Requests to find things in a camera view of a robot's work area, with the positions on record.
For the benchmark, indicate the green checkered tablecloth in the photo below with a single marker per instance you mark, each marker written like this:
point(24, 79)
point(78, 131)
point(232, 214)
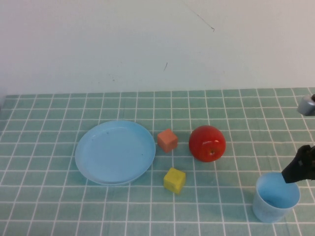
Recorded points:
point(221, 209)

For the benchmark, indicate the red apple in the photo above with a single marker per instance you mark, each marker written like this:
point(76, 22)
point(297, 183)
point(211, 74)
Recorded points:
point(205, 141)

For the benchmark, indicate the yellow foam cube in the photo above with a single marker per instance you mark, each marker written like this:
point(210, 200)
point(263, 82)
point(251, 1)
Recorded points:
point(174, 181)

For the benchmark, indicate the light blue round plate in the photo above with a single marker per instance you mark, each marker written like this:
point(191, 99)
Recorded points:
point(113, 152)

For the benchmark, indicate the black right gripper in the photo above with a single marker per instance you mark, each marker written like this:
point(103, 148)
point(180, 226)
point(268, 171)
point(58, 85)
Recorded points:
point(307, 152)

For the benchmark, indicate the light blue plastic cup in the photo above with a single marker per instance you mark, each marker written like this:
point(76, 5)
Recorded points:
point(268, 212)

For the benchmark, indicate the orange foam cube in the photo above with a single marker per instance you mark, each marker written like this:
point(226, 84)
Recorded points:
point(167, 140)

